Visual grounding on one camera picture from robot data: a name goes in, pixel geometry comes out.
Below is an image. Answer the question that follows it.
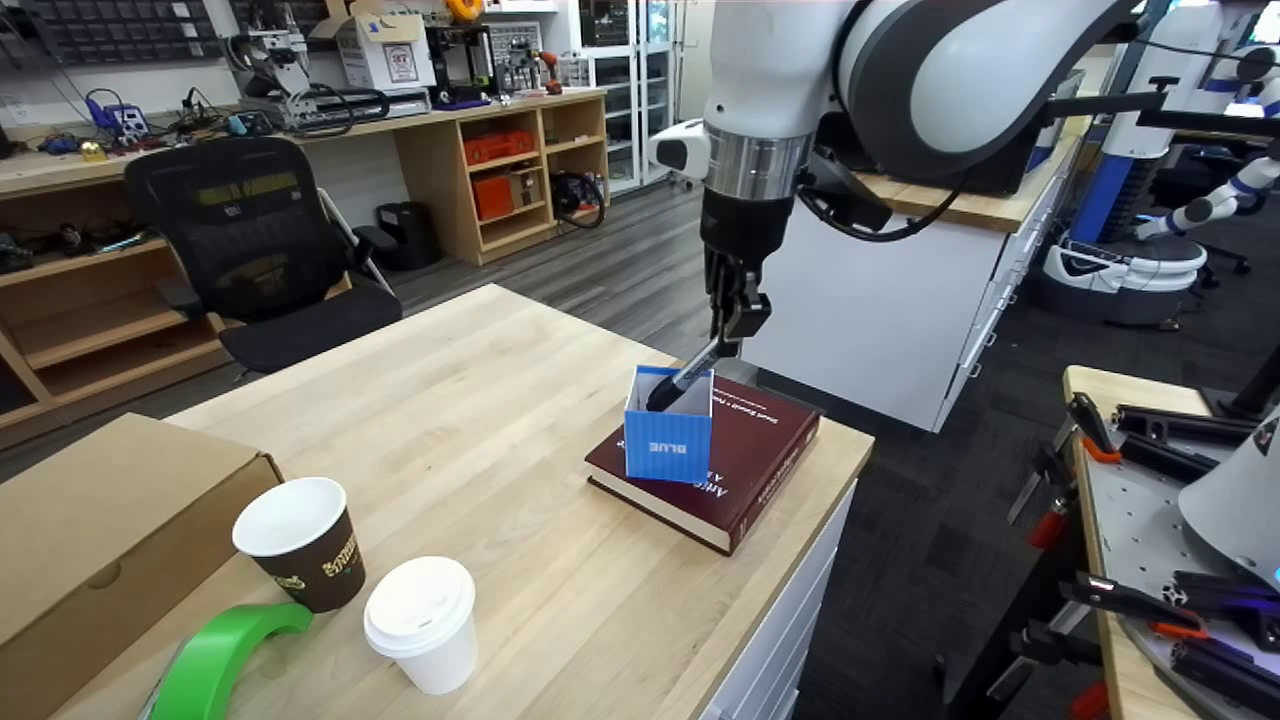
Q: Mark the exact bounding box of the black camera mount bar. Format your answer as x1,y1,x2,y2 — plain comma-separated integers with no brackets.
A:
1044,71,1280,145

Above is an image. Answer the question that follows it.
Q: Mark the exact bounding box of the black marker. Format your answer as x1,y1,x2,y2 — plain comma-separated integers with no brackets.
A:
645,331,740,415

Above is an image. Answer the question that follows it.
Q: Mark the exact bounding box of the white table cabinet with drawers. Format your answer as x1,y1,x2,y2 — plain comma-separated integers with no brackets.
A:
698,458,878,720

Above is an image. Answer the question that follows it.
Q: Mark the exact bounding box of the wooden workbench with cubbies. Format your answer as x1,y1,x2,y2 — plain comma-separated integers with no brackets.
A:
0,85,614,273

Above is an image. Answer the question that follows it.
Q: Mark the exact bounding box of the blue wire gadget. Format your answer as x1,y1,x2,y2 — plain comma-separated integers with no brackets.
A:
81,85,156,145

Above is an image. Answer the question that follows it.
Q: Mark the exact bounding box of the brown paper cup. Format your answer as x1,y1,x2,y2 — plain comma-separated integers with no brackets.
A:
228,471,368,616

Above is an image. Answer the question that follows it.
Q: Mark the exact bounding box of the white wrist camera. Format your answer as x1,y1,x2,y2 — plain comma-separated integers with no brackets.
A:
650,117,716,187

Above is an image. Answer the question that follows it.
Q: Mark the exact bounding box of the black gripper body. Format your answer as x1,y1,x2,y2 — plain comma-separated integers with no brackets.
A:
699,187,801,308

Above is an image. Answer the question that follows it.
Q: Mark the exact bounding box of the black bag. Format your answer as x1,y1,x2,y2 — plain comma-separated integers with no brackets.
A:
374,197,443,273

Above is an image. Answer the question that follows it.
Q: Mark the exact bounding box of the white counter with wood top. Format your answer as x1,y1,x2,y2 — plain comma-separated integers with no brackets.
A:
740,114,1092,437

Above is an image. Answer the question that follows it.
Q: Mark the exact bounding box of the white box machine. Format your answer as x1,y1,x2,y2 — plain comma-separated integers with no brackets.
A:
332,11,441,95

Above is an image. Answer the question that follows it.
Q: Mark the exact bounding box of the wide orange storage bin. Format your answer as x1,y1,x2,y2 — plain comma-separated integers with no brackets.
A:
461,121,543,173

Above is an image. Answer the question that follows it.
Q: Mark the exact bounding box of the red black hand tool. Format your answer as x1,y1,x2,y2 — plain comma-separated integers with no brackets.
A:
1066,390,1133,467

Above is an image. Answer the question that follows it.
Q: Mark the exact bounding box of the white lidded paper cup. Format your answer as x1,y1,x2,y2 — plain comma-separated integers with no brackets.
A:
360,553,485,700

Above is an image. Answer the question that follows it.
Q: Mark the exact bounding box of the coiled black red hose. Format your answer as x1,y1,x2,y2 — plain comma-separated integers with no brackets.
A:
549,167,614,233

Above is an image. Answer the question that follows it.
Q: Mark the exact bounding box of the black wrist mount bracket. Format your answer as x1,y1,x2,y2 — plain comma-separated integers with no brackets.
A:
797,154,897,233

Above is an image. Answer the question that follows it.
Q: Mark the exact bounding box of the black clamp tool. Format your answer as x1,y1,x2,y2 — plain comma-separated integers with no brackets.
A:
1113,400,1225,483

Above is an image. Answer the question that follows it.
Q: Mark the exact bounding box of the dark red hardcover book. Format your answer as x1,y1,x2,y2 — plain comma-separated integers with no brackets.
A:
581,376,823,562

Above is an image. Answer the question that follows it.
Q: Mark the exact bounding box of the black mesh office chair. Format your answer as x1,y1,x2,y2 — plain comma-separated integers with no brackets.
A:
123,137,409,376

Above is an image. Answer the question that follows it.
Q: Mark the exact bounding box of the white glass door cabinet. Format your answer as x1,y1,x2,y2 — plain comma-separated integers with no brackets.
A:
571,0,684,184

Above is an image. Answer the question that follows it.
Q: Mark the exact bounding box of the black hand tools pile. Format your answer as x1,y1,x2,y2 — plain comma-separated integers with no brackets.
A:
1058,568,1280,720

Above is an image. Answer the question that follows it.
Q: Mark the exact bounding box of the white jointed robot arm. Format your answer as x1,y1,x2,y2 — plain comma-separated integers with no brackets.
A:
1170,154,1280,242

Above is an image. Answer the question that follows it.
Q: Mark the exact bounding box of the small orange storage bin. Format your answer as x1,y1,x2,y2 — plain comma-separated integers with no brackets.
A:
471,167,524,226

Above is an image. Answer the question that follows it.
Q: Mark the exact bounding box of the wooden side table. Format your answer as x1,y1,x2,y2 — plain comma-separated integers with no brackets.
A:
1061,359,1280,720

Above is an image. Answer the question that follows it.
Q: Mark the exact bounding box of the blue box with white print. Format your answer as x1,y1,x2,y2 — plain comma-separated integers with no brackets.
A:
619,364,722,491

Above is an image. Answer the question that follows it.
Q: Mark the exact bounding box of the black desktop machine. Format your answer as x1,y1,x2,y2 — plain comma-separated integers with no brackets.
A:
423,18,504,114

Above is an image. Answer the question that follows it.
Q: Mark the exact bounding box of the blue white mobile robot base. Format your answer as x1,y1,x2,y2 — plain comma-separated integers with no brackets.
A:
1039,114,1211,299

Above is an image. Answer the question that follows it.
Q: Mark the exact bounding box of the brown cardboard box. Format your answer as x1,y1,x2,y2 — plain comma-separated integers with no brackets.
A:
0,411,290,720

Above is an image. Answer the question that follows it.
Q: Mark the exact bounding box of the green tape roll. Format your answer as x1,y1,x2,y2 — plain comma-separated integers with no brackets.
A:
139,602,316,720

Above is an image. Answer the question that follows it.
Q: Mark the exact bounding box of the black pegboard tool rack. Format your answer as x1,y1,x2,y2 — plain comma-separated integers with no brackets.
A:
0,0,224,69

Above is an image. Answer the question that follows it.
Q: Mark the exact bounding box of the low wooden shelf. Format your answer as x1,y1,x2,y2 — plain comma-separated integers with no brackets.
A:
0,236,236,454

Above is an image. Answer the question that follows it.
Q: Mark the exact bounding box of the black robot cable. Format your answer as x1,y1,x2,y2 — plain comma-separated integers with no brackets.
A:
797,155,968,248

